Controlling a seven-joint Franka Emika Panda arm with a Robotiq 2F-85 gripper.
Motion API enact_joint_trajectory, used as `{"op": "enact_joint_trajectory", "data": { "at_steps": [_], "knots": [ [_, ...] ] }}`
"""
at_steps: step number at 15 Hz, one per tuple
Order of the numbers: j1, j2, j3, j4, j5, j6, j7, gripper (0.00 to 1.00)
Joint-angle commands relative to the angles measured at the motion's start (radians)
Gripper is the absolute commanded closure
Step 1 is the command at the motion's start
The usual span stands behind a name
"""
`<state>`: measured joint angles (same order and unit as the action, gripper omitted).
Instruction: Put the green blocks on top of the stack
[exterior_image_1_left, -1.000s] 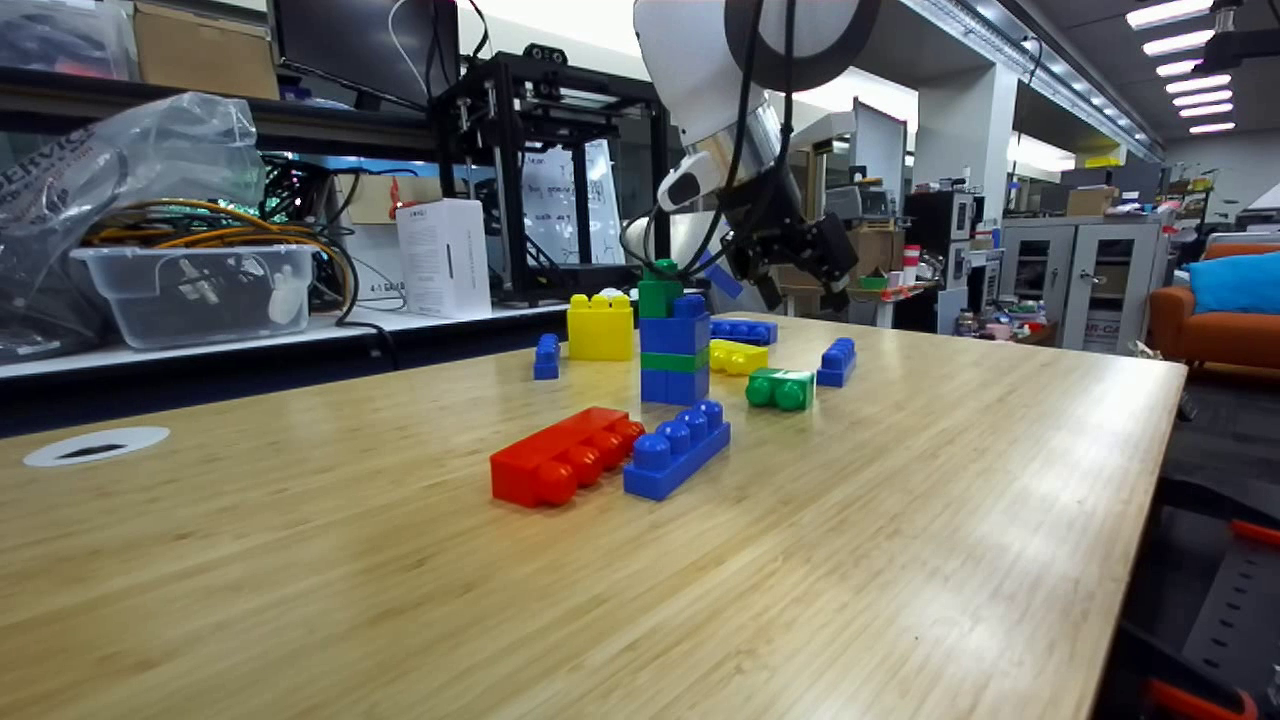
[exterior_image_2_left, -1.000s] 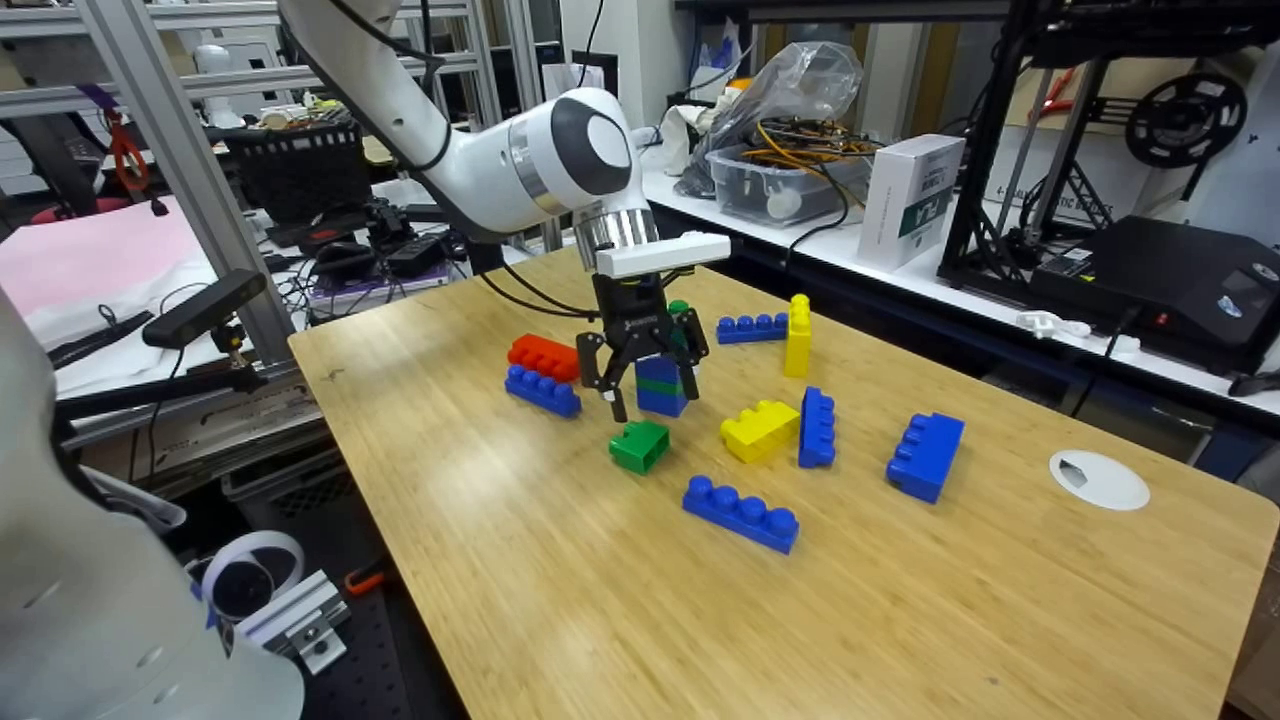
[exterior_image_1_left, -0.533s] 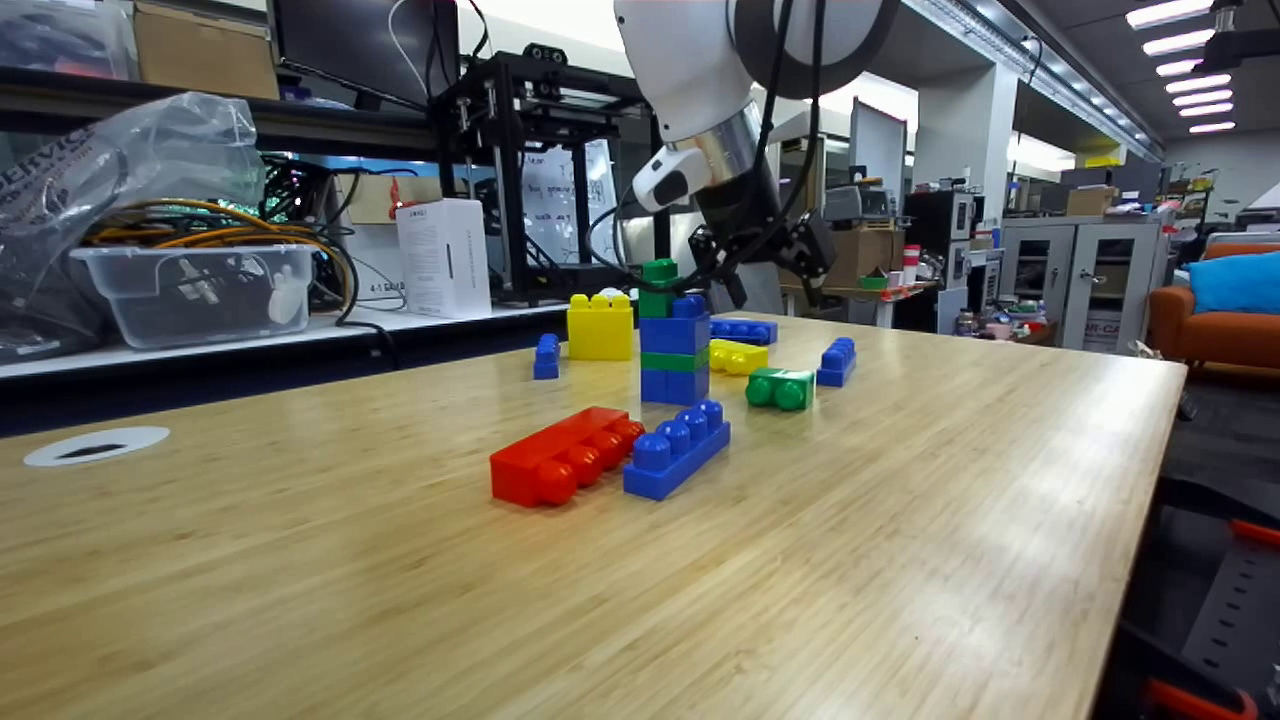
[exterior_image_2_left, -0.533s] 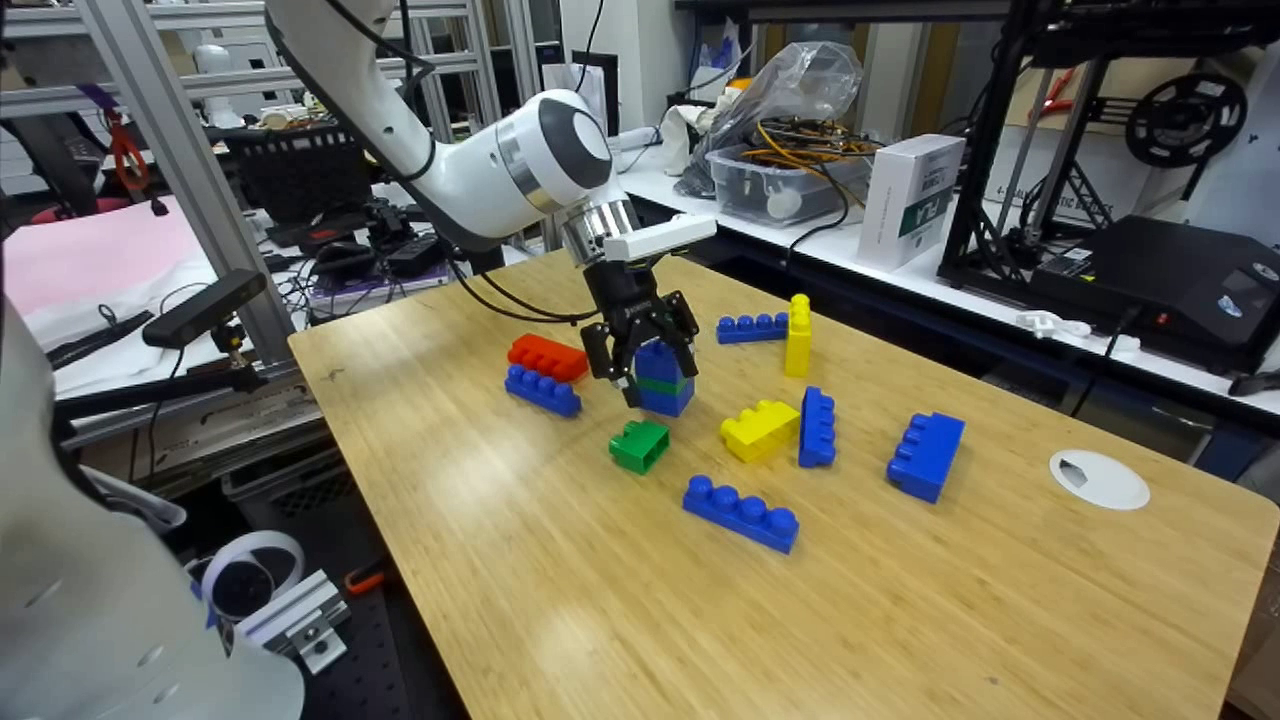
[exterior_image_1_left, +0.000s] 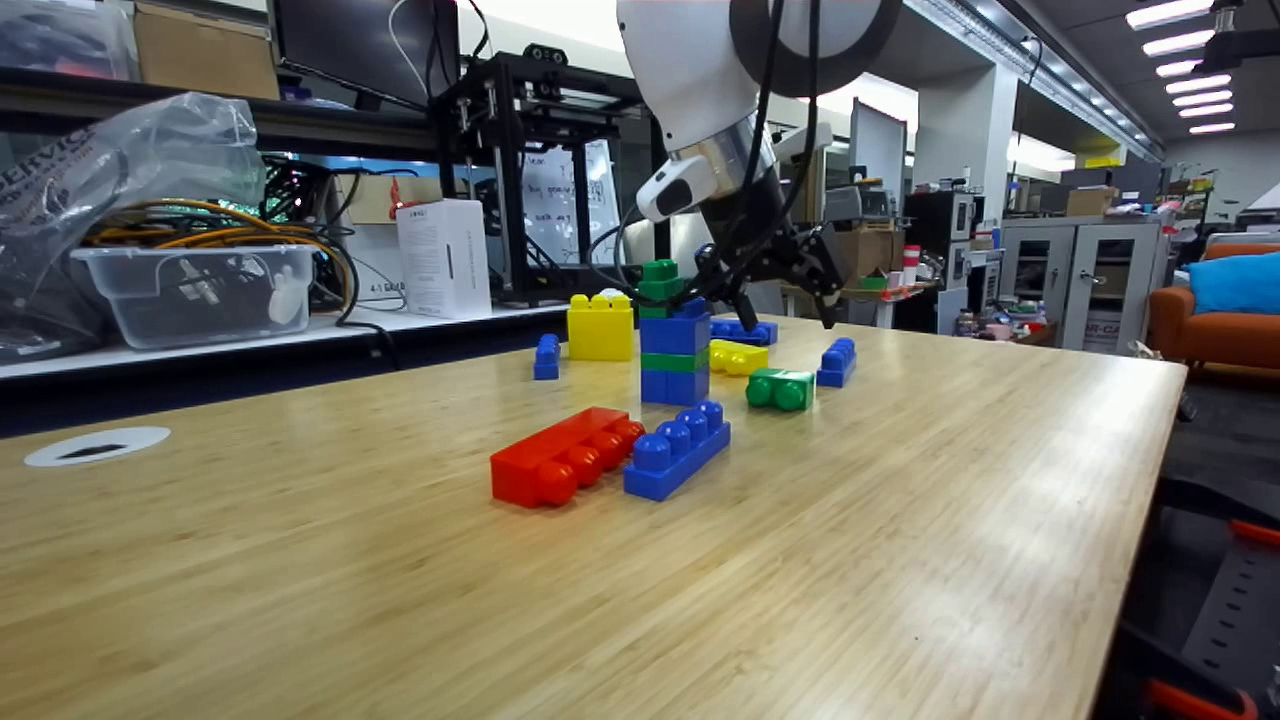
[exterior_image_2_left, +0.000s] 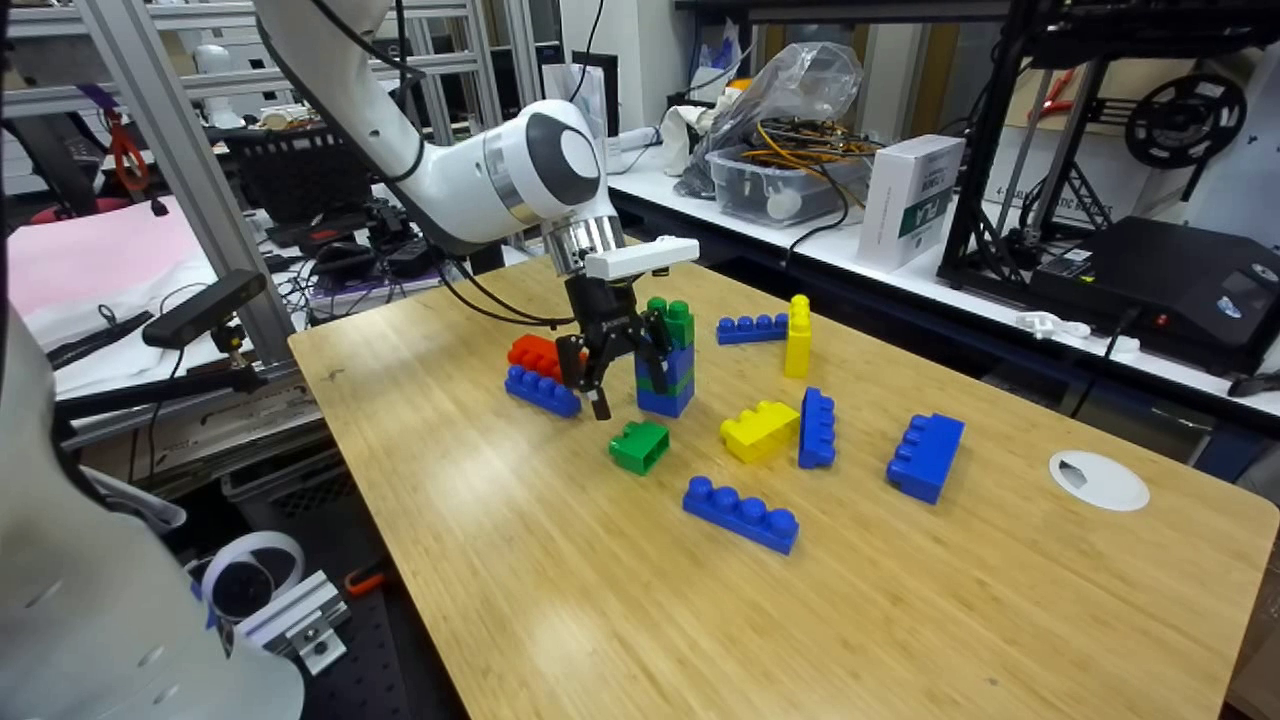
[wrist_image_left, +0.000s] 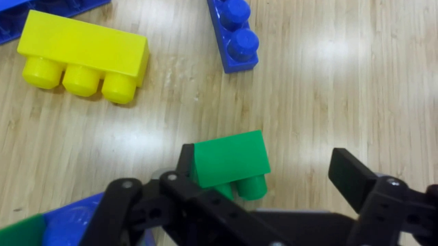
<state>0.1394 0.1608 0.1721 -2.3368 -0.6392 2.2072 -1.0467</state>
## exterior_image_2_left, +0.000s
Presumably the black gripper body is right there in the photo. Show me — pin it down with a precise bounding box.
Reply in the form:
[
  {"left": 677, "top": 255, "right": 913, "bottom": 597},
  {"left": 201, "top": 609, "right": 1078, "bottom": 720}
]
[{"left": 564, "top": 271, "right": 645, "bottom": 352}]

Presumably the yellow wide toy block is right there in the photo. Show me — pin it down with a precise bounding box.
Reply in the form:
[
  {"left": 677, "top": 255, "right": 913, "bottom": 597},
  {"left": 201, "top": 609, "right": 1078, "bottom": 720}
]
[{"left": 716, "top": 395, "right": 805, "bottom": 469}]

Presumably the blue stack base block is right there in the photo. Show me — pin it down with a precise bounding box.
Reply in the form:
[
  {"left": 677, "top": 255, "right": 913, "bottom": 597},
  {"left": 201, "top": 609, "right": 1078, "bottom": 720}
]
[{"left": 633, "top": 386, "right": 699, "bottom": 418}]

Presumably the blue square four-stud block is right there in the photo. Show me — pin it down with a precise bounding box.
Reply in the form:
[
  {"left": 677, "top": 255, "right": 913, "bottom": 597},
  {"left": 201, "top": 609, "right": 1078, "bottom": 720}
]
[{"left": 633, "top": 349, "right": 699, "bottom": 393}]

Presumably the blue four-stud toy block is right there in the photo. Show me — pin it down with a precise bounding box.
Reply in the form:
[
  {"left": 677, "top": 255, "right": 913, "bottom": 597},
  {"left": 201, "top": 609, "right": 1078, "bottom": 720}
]
[
  {"left": 795, "top": 383, "right": 838, "bottom": 472},
  {"left": 712, "top": 312, "right": 790, "bottom": 349},
  {"left": 681, "top": 472, "right": 805, "bottom": 560},
  {"left": 498, "top": 365, "right": 586, "bottom": 418}
]

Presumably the red four-stud toy block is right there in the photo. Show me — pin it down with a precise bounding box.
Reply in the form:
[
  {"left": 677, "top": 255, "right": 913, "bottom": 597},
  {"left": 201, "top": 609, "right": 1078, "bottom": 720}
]
[{"left": 504, "top": 332, "right": 576, "bottom": 383}]

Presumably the yellow narrow toy block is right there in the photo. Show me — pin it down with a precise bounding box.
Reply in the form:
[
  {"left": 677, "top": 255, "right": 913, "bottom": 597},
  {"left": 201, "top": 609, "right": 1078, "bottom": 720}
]
[{"left": 781, "top": 293, "right": 816, "bottom": 383}]

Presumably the clear plastic storage bin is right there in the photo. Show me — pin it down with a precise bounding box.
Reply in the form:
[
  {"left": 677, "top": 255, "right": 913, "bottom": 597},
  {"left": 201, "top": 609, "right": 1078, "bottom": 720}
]
[{"left": 699, "top": 136, "right": 860, "bottom": 229}]

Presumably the blue wide eight-stud block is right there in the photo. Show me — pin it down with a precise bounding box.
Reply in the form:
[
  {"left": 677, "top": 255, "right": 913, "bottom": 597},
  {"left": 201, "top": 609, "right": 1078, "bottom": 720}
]
[{"left": 882, "top": 408, "right": 967, "bottom": 506}]

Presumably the clear plastic bag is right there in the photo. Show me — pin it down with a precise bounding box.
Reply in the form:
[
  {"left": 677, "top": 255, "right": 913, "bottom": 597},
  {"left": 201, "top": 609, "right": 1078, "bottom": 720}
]
[{"left": 703, "top": 37, "right": 870, "bottom": 152}]

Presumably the white cardboard box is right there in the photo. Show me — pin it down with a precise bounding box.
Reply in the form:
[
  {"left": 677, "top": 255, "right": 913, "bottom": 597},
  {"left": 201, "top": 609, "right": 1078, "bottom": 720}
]
[{"left": 857, "top": 133, "right": 967, "bottom": 271}]

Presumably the white side bench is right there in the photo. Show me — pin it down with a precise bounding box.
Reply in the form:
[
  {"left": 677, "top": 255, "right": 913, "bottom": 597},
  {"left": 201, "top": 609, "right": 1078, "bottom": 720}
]
[{"left": 605, "top": 122, "right": 1280, "bottom": 432}]

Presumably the black plastic crate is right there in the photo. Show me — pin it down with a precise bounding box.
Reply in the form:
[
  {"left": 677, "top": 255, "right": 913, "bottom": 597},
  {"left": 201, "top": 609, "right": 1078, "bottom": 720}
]
[{"left": 214, "top": 121, "right": 377, "bottom": 233}]

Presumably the aluminium extrusion bar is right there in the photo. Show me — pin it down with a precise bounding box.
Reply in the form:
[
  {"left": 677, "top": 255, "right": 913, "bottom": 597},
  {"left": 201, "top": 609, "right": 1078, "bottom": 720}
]
[{"left": 242, "top": 567, "right": 350, "bottom": 674}]

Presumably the white tape roll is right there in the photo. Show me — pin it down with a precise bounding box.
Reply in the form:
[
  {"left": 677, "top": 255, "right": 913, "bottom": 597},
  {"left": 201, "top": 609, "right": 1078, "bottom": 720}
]
[{"left": 195, "top": 526, "right": 306, "bottom": 625}]

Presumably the white crumpled paper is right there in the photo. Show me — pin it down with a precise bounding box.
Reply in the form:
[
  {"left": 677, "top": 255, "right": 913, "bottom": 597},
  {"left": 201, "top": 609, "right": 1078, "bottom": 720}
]
[{"left": 1011, "top": 308, "right": 1098, "bottom": 345}]

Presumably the white round table grommet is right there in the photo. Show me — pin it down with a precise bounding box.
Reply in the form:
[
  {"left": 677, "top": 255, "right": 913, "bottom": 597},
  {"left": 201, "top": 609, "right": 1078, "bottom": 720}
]
[{"left": 1042, "top": 449, "right": 1151, "bottom": 516}]

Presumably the pink board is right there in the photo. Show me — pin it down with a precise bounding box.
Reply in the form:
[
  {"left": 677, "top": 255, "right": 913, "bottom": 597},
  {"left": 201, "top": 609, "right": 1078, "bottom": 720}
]
[{"left": 9, "top": 197, "right": 227, "bottom": 349}]

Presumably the black desktop printer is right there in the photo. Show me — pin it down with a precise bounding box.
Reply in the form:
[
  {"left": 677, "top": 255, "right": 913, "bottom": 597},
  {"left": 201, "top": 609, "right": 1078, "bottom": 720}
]
[{"left": 1063, "top": 210, "right": 1280, "bottom": 378}]

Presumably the black filament spool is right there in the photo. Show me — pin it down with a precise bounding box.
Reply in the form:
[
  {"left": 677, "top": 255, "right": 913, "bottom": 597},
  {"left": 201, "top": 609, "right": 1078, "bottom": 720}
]
[{"left": 1120, "top": 70, "right": 1253, "bottom": 172}]

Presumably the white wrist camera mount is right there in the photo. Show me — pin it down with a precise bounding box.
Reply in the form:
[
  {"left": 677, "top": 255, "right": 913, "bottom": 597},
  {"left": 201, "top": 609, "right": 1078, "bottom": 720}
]
[{"left": 576, "top": 234, "right": 703, "bottom": 282}]

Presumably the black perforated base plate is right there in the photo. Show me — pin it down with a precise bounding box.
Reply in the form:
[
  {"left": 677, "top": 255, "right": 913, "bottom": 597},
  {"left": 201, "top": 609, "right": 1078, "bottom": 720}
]
[{"left": 295, "top": 493, "right": 472, "bottom": 720}]

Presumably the aluminium angle bracket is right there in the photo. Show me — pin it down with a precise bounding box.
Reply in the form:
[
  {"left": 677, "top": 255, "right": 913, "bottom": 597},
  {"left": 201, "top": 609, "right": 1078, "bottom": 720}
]
[{"left": 295, "top": 628, "right": 349, "bottom": 674}]

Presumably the black bar camera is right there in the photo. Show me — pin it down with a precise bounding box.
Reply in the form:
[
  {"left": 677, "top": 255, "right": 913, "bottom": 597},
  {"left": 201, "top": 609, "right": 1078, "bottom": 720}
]
[{"left": 139, "top": 266, "right": 273, "bottom": 352}]

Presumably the black metal rack frame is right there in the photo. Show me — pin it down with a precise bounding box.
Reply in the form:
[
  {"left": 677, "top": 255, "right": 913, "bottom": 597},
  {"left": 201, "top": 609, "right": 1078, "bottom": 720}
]
[{"left": 935, "top": 0, "right": 1280, "bottom": 293}]

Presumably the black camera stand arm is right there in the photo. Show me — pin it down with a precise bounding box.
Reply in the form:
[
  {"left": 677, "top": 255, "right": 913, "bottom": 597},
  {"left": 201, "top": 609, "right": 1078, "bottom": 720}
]
[{"left": 52, "top": 352, "right": 273, "bottom": 432}]

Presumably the aluminium frame post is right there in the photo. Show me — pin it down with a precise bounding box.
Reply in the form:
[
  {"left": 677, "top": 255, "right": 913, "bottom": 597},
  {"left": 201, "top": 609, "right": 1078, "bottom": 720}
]
[{"left": 76, "top": 0, "right": 300, "bottom": 372}]

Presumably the red handled tool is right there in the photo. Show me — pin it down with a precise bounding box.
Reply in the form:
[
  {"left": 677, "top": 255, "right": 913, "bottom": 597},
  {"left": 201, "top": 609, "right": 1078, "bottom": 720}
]
[{"left": 91, "top": 110, "right": 171, "bottom": 217}]

